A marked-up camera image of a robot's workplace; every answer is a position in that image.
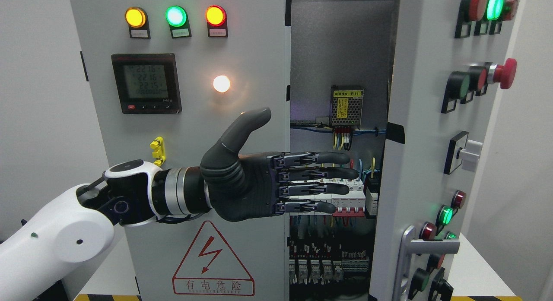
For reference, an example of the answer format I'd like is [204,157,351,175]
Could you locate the green indicator lamp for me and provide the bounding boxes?
[165,5,191,38]

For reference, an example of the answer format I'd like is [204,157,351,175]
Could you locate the black digital power meter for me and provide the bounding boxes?
[111,53,181,114]

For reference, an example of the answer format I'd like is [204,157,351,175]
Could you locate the yellow indicator lamp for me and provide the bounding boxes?
[125,6,151,39]

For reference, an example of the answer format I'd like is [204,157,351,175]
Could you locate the white glowing indicator lamp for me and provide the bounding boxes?
[213,75,231,93]

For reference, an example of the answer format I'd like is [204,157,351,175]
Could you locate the red high voltage warning sticker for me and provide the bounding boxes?
[172,221,255,297]

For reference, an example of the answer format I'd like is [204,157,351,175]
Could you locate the grey cabinet door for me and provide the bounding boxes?
[369,0,519,301]
[70,0,289,301]

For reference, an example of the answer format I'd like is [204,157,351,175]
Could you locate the red emergency stop button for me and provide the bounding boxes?
[485,58,517,90]

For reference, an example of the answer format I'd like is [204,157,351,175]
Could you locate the red indicator lamp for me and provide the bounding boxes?
[205,5,229,38]

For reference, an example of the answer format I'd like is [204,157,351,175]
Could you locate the yellow terminal post block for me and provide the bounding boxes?
[150,136,166,167]

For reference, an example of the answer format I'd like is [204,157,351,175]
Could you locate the black white surge protector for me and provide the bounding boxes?
[365,176,381,218]

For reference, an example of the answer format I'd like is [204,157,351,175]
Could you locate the white socket breaker row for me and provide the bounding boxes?
[289,178,366,218]

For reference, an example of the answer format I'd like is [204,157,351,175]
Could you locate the metal mesh power supply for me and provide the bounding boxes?
[329,85,365,128]

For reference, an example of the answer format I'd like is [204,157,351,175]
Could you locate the white selector switch right door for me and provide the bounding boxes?
[444,130,483,175]

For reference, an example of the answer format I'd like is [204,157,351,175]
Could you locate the silver door handle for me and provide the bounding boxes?
[392,225,460,301]

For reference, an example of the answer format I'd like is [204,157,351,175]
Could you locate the lower relay terminal row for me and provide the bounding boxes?
[288,236,370,285]

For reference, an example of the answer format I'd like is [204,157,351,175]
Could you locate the dark grey robot left hand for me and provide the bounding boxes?
[200,108,358,222]

